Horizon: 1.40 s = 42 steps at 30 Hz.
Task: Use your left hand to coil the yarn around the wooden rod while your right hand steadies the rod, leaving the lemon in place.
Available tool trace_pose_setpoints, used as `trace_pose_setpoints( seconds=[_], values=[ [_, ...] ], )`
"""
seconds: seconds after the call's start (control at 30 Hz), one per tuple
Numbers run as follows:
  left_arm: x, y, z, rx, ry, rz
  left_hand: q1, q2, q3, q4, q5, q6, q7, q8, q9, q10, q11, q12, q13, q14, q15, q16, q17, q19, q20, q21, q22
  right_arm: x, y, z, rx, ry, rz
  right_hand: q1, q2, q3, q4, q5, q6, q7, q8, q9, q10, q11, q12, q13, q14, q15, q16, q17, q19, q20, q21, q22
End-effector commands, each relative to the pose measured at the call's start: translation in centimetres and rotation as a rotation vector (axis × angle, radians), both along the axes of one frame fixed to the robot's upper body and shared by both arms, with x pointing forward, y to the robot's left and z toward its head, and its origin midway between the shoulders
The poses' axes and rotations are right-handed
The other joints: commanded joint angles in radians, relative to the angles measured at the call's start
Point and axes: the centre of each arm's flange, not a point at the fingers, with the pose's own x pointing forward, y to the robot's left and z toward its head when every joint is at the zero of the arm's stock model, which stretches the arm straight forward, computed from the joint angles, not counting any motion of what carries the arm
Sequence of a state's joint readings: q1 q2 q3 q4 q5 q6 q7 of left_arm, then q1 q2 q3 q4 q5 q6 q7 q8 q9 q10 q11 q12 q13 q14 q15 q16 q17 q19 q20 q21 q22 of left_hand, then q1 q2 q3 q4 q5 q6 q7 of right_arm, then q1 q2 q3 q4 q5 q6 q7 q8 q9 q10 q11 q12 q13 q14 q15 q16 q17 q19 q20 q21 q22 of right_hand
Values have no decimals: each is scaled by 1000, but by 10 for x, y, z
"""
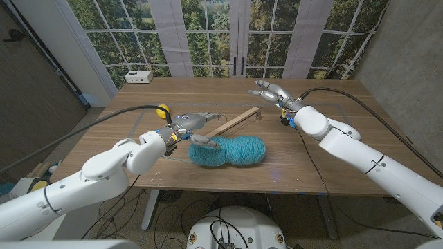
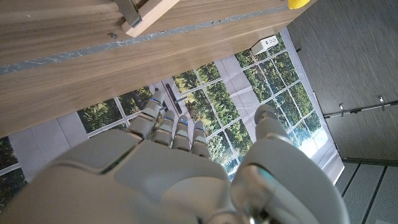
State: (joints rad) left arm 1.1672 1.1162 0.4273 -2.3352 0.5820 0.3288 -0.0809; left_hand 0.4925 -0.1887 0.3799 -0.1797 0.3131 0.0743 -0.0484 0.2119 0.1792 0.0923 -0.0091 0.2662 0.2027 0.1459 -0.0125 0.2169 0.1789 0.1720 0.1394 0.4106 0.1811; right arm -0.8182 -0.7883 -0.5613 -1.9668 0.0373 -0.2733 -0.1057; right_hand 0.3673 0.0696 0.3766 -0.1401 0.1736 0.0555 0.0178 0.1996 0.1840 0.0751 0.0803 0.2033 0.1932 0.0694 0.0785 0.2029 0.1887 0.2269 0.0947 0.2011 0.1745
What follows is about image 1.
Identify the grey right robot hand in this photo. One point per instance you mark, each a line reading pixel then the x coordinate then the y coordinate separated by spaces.
pixel 280 95

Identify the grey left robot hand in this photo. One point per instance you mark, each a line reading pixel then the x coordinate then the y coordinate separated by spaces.
pixel 190 121

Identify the wooden rod with metal hook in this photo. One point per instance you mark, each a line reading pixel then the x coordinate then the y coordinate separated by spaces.
pixel 235 121

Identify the teal yarn skein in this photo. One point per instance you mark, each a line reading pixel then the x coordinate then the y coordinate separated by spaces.
pixel 242 150

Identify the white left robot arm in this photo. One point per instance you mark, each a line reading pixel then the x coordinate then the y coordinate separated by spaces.
pixel 104 173

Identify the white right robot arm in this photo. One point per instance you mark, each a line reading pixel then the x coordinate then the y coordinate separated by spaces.
pixel 363 159

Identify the yellow lemon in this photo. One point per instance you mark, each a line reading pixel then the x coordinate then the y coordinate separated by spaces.
pixel 161 111

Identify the white power strip box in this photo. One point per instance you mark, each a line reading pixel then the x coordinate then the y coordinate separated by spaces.
pixel 138 76

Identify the round black floor fan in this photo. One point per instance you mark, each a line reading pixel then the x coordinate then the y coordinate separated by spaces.
pixel 169 196

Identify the printed window backdrop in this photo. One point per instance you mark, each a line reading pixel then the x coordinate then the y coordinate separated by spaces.
pixel 346 34

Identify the white table leg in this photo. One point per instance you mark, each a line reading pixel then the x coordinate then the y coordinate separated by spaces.
pixel 150 207

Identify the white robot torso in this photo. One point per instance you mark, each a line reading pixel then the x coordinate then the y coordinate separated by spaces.
pixel 239 228

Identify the wooden floor block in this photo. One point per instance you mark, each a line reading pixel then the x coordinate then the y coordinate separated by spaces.
pixel 38 169

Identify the yellow black foot pedal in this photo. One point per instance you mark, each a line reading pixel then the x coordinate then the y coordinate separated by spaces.
pixel 38 185

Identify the white floor board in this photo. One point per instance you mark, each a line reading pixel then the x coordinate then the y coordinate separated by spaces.
pixel 20 185

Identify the black wall hook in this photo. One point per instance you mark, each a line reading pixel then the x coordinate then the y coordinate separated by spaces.
pixel 14 35

